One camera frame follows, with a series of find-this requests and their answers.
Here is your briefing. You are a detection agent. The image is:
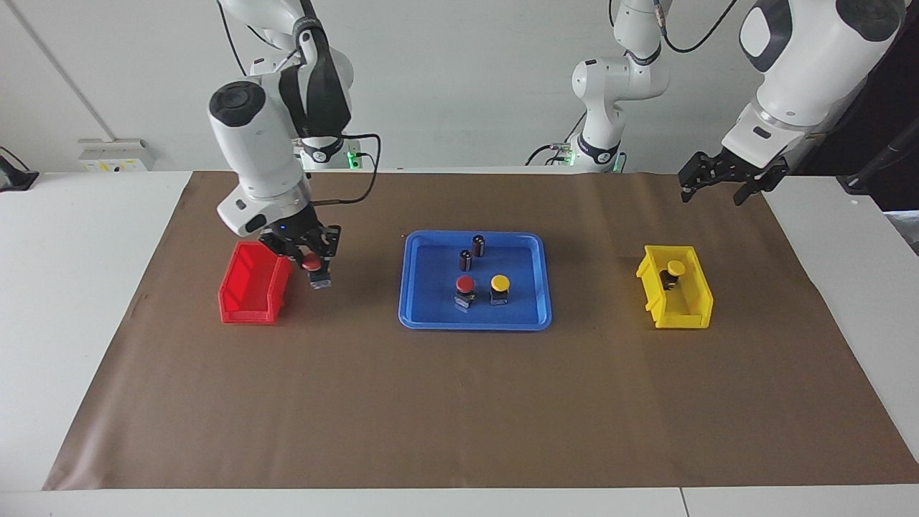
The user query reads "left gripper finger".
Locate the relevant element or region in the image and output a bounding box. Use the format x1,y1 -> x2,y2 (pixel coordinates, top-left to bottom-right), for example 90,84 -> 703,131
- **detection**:
678,152 -> 726,203
732,162 -> 789,207

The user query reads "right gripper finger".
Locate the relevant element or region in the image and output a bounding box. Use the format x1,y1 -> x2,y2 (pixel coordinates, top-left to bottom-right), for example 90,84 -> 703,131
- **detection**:
269,244 -> 306,270
316,225 -> 342,281

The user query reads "blue plastic tray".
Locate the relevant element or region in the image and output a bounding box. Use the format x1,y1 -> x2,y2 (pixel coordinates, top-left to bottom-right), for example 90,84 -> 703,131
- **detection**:
398,230 -> 554,332

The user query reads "red plastic bin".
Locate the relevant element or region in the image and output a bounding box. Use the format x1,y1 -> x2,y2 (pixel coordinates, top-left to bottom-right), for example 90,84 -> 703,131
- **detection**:
218,240 -> 294,325

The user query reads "black stand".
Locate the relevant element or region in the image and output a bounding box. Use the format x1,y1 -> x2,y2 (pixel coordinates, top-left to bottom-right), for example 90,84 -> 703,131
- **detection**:
836,118 -> 919,196

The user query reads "yellow plastic bin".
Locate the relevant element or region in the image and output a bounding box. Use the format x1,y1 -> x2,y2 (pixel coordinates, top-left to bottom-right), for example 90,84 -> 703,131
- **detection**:
635,245 -> 714,330

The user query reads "brown paper table mat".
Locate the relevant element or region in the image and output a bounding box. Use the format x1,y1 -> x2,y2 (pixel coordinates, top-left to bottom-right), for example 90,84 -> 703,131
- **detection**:
42,169 -> 919,492

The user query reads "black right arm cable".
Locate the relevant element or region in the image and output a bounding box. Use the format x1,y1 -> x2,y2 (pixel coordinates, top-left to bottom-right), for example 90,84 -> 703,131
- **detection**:
215,0 -> 381,207

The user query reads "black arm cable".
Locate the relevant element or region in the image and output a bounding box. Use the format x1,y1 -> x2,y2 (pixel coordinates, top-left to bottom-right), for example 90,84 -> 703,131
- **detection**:
659,0 -> 740,54
215,0 -> 381,207

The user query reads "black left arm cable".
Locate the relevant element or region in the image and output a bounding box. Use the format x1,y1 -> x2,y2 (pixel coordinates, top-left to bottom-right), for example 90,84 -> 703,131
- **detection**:
659,0 -> 740,54

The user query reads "black base cable bundle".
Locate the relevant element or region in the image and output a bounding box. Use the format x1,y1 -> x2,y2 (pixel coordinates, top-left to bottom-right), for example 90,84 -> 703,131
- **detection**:
525,111 -> 587,167

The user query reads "black device with cable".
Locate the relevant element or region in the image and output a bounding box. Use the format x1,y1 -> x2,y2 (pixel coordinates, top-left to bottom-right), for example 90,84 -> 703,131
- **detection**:
0,146 -> 40,192

